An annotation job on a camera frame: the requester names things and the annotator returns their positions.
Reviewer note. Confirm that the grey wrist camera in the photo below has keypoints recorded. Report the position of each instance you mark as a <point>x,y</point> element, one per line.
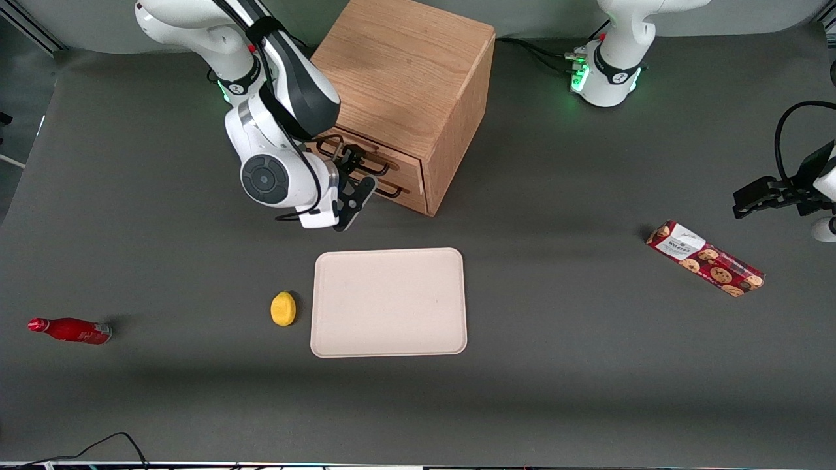
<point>824,230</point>
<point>367,190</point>

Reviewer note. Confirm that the red bottle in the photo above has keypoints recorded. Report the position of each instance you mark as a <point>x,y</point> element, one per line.
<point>72,330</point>

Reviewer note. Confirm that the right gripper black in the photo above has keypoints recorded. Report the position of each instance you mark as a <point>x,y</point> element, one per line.
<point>353,158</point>

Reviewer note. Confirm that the wooden drawer cabinet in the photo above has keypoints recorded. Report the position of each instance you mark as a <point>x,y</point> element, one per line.
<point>405,65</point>

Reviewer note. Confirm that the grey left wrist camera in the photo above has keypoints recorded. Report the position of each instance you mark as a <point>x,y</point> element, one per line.
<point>824,230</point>

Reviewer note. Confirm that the wooden drawer with box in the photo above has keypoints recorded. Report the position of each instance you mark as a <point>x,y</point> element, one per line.
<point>408,163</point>

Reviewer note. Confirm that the white rectangular tray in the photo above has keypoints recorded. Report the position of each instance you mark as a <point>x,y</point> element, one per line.
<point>388,303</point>

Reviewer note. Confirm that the yellow lemon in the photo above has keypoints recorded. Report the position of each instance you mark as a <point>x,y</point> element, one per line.
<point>283,309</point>

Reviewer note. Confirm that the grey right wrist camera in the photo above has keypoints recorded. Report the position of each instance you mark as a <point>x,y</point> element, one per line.
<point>367,190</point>

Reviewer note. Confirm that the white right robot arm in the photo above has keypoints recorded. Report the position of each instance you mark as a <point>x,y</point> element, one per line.
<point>264,179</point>

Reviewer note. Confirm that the aluminium frame profile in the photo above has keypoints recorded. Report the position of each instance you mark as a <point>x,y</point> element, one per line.
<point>40,26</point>
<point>828,23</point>

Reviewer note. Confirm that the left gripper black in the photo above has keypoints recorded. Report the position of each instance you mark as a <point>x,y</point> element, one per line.
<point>800,191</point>

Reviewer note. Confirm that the wooden drawer below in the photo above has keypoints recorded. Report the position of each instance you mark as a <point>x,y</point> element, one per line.
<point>415,199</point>

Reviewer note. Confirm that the red cookie box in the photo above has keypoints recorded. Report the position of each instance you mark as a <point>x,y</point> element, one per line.
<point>705,259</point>

